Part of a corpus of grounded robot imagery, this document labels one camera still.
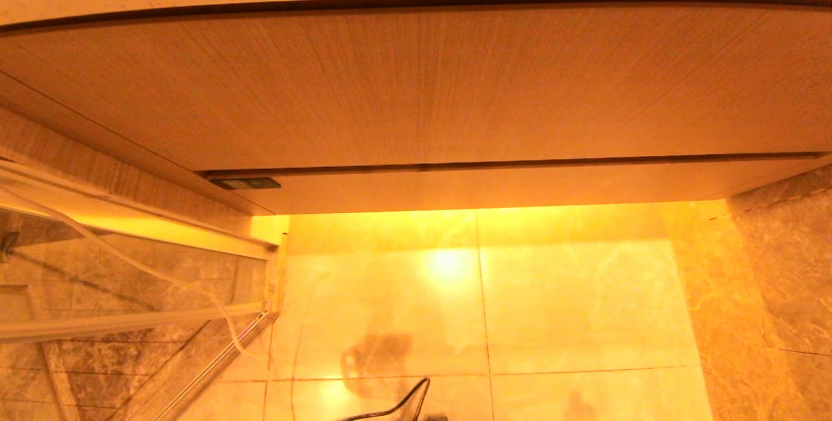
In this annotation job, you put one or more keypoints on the wooden vanity drawer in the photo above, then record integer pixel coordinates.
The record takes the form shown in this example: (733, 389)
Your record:
(520, 184)

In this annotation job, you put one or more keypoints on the wooden upper vanity front panel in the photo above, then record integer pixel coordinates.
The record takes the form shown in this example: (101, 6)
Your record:
(416, 83)

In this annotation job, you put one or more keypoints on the wooden vanity side panel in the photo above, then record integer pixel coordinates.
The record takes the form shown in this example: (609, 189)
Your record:
(78, 148)

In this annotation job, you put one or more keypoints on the glass shower screen pale frame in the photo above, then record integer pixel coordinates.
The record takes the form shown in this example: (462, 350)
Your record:
(130, 321)

